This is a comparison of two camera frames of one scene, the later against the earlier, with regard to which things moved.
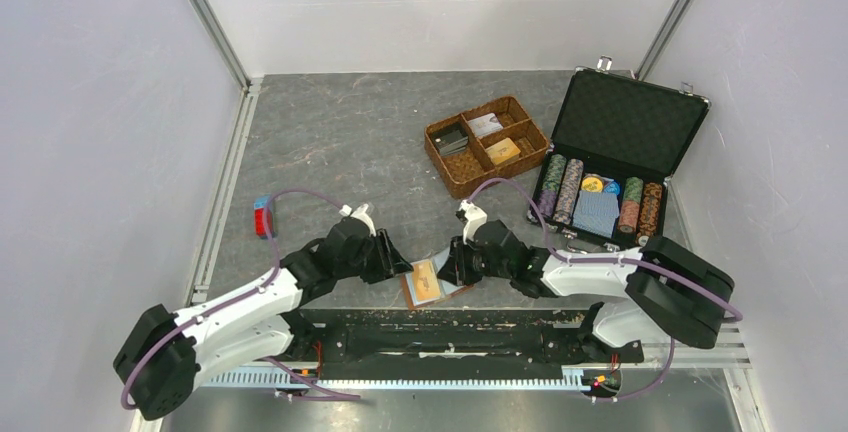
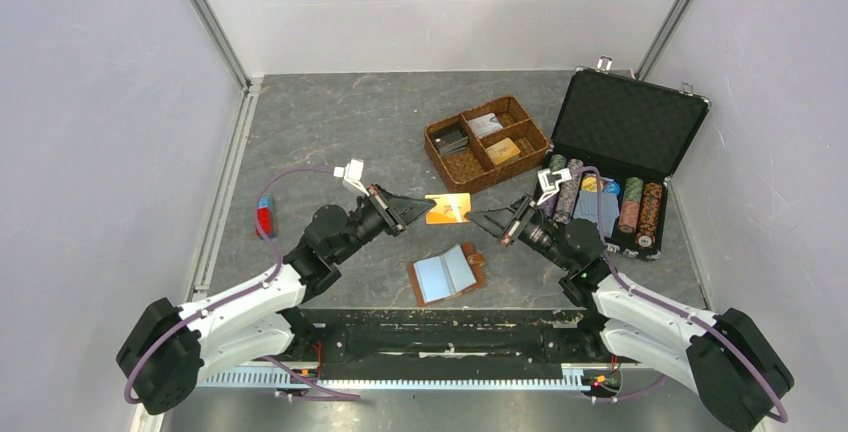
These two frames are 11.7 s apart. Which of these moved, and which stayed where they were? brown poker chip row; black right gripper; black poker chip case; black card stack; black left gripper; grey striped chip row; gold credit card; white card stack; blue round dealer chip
Moved: black right gripper; black left gripper; gold credit card
Stayed: brown poker chip row; grey striped chip row; blue round dealer chip; black poker chip case; black card stack; white card stack
